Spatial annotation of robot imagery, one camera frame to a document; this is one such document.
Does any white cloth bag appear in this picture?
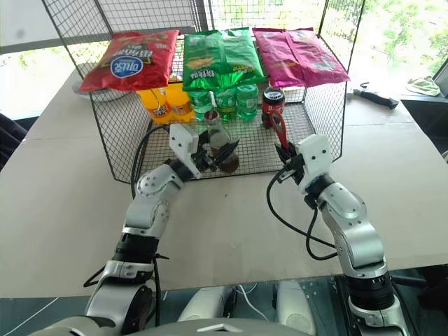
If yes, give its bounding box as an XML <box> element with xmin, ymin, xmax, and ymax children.
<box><xmin>405</xmin><ymin>76</ymin><xmax>442</xmax><ymax>98</ymax></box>

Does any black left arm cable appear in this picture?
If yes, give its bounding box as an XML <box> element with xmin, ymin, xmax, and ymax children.
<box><xmin>129</xmin><ymin>124</ymin><xmax>172</xmax><ymax>199</ymax></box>

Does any black chair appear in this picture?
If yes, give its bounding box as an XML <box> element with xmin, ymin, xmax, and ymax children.
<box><xmin>0</xmin><ymin>112</ymin><xmax>29</xmax><ymax>173</ymax></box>

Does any white bowl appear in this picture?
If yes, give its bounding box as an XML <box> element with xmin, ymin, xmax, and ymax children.
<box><xmin>71</xmin><ymin>78</ymin><xmax>131</xmax><ymax>103</ymax></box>

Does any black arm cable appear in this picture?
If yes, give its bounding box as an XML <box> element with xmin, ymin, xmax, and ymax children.
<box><xmin>265</xmin><ymin>167</ymin><xmax>339</xmax><ymax>261</ymax></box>
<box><xmin>129</xmin><ymin>124</ymin><xmax>172</xmax><ymax>199</ymax></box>

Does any white floor cable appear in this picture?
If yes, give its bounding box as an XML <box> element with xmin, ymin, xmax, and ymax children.
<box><xmin>234</xmin><ymin>283</ymin><xmax>279</xmax><ymax>323</ymax></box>

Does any orange soda bottle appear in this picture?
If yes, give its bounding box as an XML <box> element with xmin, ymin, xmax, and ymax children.
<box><xmin>139</xmin><ymin>87</ymin><xmax>169</xmax><ymax>124</ymax></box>
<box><xmin>164</xmin><ymin>83</ymin><xmax>195</xmax><ymax>124</ymax></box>

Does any black wire mesh rack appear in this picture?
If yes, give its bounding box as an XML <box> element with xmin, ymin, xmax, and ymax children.
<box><xmin>41</xmin><ymin>0</ymin><xmax>367</xmax><ymax>184</ymax></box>

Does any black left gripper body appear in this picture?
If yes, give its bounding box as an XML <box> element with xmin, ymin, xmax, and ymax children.
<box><xmin>192</xmin><ymin>139</ymin><xmax>219</xmax><ymax>173</ymax></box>

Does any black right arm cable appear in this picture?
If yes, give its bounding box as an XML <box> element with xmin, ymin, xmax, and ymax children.
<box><xmin>265</xmin><ymin>167</ymin><xmax>339</xmax><ymax>261</ymax></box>

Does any magenta chip bag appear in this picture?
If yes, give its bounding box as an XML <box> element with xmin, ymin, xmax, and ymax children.
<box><xmin>251</xmin><ymin>27</ymin><xmax>309</xmax><ymax>88</ymax></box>
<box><xmin>285</xmin><ymin>29</ymin><xmax>351</xmax><ymax>88</ymax></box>

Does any glass bottle with brown drink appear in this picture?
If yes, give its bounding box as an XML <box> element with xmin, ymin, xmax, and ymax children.
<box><xmin>202</xmin><ymin>111</ymin><xmax>241</xmax><ymax>174</ymax></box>

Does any cola bottle with red label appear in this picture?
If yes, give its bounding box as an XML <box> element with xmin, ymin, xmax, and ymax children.
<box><xmin>261</xmin><ymin>85</ymin><xmax>286</xmax><ymax>130</ymax></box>

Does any black side table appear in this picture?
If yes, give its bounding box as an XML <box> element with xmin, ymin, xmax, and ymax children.
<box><xmin>400</xmin><ymin>62</ymin><xmax>448</xmax><ymax>155</ymax></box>

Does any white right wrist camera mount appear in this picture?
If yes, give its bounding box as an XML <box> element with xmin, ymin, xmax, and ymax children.
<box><xmin>295</xmin><ymin>134</ymin><xmax>332</xmax><ymax>194</ymax></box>

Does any red chip bag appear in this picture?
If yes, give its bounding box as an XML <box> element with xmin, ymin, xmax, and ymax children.
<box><xmin>78</xmin><ymin>29</ymin><xmax>181</xmax><ymax>92</ymax></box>

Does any grey robot torso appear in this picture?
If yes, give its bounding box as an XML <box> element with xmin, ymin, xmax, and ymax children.
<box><xmin>34</xmin><ymin>314</ymin><xmax>293</xmax><ymax>336</ymax></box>

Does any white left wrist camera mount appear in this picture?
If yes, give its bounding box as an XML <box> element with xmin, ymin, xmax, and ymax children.
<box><xmin>169</xmin><ymin>122</ymin><xmax>202</xmax><ymax>181</ymax></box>

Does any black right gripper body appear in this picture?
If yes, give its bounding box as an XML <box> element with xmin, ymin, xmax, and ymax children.
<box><xmin>281</xmin><ymin>155</ymin><xmax>306</xmax><ymax>185</ymax></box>

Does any green chip bag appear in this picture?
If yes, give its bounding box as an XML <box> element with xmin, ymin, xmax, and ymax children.
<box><xmin>182</xmin><ymin>30</ymin><xmax>227</xmax><ymax>92</ymax></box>
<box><xmin>220</xmin><ymin>27</ymin><xmax>266</xmax><ymax>87</ymax></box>

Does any grey rounded robot leg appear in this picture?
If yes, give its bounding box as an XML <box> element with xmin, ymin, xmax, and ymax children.
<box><xmin>275</xmin><ymin>279</ymin><xmax>316</xmax><ymax>335</ymax></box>
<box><xmin>177</xmin><ymin>285</ymin><xmax>239</xmax><ymax>323</ymax></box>

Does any green soda bottle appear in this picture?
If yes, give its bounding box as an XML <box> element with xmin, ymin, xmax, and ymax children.
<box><xmin>235</xmin><ymin>83</ymin><xmax>260</xmax><ymax>123</ymax></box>
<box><xmin>213</xmin><ymin>87</ymin><xmax>240</xmax><ymax>123</ymax></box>
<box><xmin>188</xmin><ymin>89</ymin><xmax>215</xmax><ymax>123</ymax></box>

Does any black handled hammer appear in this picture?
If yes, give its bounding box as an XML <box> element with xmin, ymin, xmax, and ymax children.
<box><xmin>346</xmin><ymin>81</ymin><xmax>400</xmax><ymax>111</ymax></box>

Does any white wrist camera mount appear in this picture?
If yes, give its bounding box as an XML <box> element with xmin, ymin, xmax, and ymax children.
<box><xmin>295</xmin><ymin>134</ymin><xmax>332</xmax><ymax>194</ymax></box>
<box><xmin>169</xmin><ymin>122</ymin><xmax>202</xmax><ymax>181</ymax></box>

